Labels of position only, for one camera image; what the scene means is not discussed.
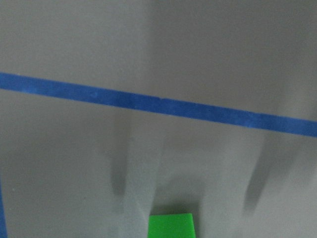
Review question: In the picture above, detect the green block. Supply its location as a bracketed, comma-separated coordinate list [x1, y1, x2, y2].
[147, 213, 196, 238]

